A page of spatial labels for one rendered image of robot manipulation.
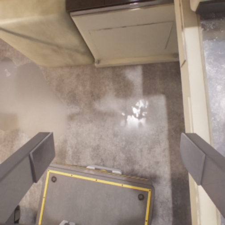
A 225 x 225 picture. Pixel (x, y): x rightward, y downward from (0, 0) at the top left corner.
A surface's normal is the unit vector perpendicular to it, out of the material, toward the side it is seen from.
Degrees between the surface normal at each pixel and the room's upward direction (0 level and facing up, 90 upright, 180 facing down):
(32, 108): 0
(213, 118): 0
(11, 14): 0
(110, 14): 90
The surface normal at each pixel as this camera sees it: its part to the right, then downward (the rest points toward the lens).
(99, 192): -0.16, -0.15
